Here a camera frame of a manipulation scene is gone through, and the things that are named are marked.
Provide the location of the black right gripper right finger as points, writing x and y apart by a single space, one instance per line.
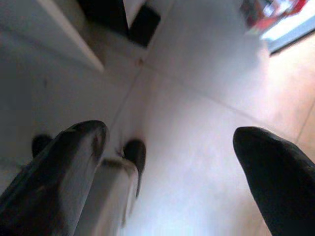
275 177

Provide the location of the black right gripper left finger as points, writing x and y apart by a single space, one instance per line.
61 177

